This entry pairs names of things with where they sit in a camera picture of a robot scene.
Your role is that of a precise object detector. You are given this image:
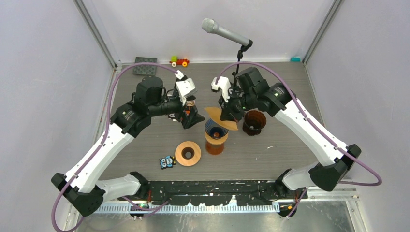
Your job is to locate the teal block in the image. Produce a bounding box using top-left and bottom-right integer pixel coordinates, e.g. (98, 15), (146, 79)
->
(290, 57), (301, 62)

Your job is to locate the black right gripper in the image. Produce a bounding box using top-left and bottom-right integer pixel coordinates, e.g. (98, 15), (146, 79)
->
(218, 88), (256, 123)

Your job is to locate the blue owl sticker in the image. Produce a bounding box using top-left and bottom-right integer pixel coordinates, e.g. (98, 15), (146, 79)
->
(159, 156), (176, 170)

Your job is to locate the brown paper coffee filter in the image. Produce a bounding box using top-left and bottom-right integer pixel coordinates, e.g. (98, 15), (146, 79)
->
(204, 107), (240, 131)

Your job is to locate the brown plastic dripper with handle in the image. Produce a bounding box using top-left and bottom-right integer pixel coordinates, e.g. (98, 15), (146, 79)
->
(242, 110), (266, 136)

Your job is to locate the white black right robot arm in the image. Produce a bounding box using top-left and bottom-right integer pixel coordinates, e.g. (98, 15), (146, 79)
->
(211, 67), (361, 199)

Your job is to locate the black microphone tripod stand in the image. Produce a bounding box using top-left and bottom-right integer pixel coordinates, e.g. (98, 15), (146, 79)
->
(231, 44), (254, 87)

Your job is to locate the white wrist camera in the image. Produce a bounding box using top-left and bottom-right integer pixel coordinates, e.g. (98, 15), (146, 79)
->
(175, 70), (197, 105)
(211, 76), (231, 102)

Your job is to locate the wooden ring collar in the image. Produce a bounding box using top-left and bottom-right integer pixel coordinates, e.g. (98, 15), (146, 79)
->
(175, 141), (202, 167)

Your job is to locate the grey microphone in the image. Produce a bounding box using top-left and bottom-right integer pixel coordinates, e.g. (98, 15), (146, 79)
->
(201, 18), (253, 48)

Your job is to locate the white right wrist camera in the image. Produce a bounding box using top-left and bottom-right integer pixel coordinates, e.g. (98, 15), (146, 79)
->
(211, 76), (231, 102)

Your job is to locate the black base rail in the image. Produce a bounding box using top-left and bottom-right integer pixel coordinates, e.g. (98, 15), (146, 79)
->
(126, 180), (303, 206)

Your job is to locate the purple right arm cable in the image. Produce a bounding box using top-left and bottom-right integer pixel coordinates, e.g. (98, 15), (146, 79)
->
(215, 61), (383, 218)

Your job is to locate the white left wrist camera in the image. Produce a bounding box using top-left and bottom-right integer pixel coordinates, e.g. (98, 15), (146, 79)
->
(175, 70), (197, 105)

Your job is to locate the blue plastic dripper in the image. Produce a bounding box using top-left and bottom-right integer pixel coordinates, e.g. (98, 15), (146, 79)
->
(205, 119), (229, 139)

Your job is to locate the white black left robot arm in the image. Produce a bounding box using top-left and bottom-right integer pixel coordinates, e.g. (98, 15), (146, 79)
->
(51, 76), (205, 217)

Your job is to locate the orange glass carafe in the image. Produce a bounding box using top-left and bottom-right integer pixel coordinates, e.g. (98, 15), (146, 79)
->
(205, 142), (224, 155)

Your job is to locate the orange coffee filter box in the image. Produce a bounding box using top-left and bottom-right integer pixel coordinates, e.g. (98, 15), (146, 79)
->
(168, 100), (195, 122)

